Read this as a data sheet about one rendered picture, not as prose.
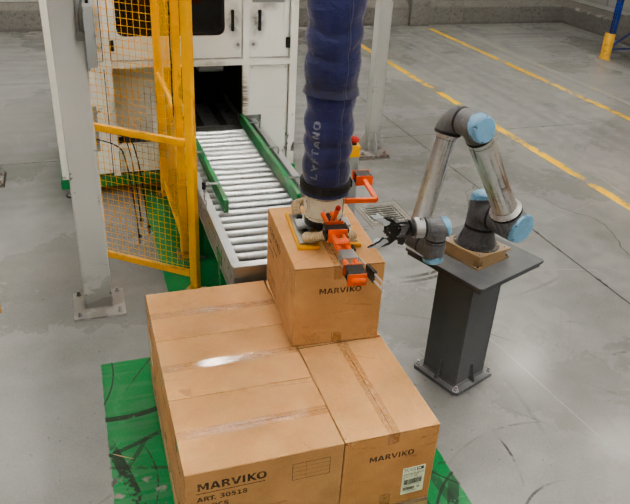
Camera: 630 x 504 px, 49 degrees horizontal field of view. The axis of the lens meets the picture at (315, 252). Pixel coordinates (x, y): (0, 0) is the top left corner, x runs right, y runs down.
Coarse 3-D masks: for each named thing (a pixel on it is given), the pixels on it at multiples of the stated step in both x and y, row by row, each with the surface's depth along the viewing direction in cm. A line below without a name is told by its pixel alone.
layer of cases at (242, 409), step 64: (192, 320) 322; (256, 320) 324; (192, 384) 282; (256, 384) 284; (320, 384) 287; (384, 384) 289; (192, 448) 252; (256, 448) 253; (320, 448) 255; (384, 448) 266
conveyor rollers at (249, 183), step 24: (216, 144) 523; (240, 144) 529; (216, 168) 484; (240, 168) 489; (264, 168) 486; (240, 192) 449; (264, 192) 453; (240, 216) 417; (264, 216) 421; (240, 240) 393; (264, 240) 397
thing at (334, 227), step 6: (330, 222) 294; (336, 222) 294; (342, 222) 295; (324, 228) 291; (330, 228) 291; (336, 228) 291; (342, 228) 291; (348, 228) 290; (324, 234) 291; (330, 234) 288; (336, 234) 288; (330, 240) 289
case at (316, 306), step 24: (288, 240) 310; (360, 240) 314; (288, 264) 301; (312, 264) 293; (336, 264) 294; (384, 264) 298; (288, 288) 305; (312, 288) 295; (336, 288) 298; (360, 288) 302; (288, 312) 309; (312, 312) 301; (336, 312) 305; (360, 312) 308; (288, 336) 313; (312, 336) 308; (336, 336) 311; (360, 336) 315
